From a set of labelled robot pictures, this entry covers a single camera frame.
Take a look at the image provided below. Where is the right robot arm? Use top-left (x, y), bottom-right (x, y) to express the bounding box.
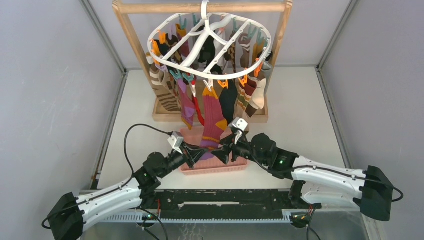
top-left (211, 133), bottom-right (405, 222)

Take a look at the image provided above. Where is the brown argyle sock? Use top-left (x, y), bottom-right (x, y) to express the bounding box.
top-left (224, 40), bottom-right (236, 73)

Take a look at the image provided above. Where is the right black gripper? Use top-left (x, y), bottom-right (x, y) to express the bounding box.
top-left (210, 131), bottom-right (269, 167)

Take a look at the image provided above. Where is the white oval clip hanger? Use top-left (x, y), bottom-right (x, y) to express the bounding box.
top-left (148, 0), bottom-right (272, 83)

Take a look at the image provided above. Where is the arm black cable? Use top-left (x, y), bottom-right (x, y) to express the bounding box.
top-left (123, 123), bottom-right (175, 176)
top-left (236, 130), bottom-right (405, 203)

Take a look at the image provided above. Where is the pink perforated plastic basket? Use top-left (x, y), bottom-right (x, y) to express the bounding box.
top-left (179, 126), bottom-right (248, 176)

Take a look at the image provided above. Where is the black sock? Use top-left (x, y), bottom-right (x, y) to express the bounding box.
top-left (219, 82), bottom-right (238, 124)

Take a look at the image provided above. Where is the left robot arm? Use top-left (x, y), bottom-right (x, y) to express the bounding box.
top-left (42, 143), bottom-right (208, 240)

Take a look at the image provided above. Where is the maroon yellow purple sock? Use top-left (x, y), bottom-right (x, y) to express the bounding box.
top-left (199, 87), bottom-right (228, 161)

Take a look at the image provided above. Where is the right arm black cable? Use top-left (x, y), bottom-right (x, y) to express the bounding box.
top-left (236, 130), bottom-right (405, 203)

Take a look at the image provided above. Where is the red sock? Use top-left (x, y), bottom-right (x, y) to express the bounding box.
top-left (190, 80), bottom-right (205, 126)

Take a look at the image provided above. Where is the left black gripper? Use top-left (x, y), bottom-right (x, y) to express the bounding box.
top-left (157, 141), bottom-right (208, 179)

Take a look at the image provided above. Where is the brown white striped sock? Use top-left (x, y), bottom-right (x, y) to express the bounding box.
top-left (149, 63), bottom-right (180, 112)

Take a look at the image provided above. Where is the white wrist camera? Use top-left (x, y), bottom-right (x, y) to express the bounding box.
top-left (167, 131), bottom-right (184, 155)
top-left (229, 117), bottom-right (249, 144)

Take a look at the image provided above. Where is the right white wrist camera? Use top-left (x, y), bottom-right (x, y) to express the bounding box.
top-left (229, 117), bottom-right (249, 144)

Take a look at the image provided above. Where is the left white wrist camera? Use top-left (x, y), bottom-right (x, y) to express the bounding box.
top-left (167, 131), bottom-right (184, 155)

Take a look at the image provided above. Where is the maroon purple striped sock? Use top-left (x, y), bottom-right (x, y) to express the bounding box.
top-left (177, 77), bottom-right (196, 130)

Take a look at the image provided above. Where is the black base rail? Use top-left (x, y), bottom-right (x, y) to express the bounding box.
top-left (138, 189), bottom-right (310, 221)

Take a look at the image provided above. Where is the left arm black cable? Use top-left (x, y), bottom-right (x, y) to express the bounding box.
top-left (123, 123), bottom-right (175, 176)

